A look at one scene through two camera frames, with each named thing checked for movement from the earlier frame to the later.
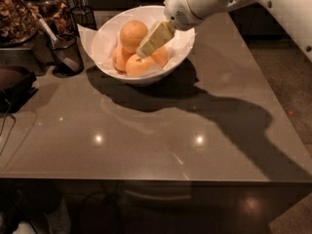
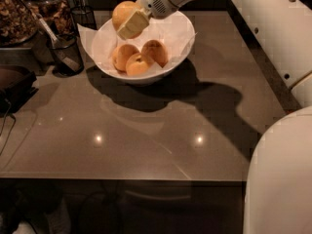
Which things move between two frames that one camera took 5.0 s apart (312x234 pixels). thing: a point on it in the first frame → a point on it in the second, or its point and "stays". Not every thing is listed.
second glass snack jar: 52,5 stays
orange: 133,33 → 122,14
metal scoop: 60,55 stays
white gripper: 179,11 → 155,1
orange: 160,56 stays
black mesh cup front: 66,56 stays
